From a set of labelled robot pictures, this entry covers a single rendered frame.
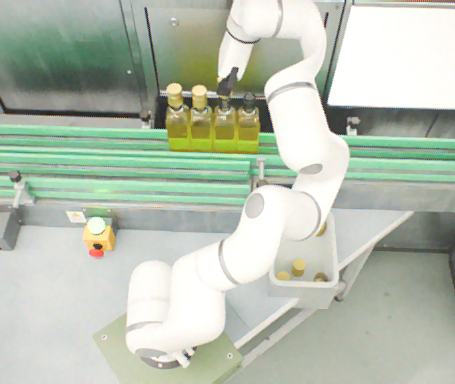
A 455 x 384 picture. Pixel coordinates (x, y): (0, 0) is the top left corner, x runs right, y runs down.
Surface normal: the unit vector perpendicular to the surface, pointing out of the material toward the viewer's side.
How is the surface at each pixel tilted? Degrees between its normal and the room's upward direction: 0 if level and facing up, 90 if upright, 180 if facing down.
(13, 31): 90
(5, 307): 0
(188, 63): 90
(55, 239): 0
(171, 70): 90
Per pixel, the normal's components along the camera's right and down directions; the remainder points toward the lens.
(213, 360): 0.01, -0.55
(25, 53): -0.04, 0.84
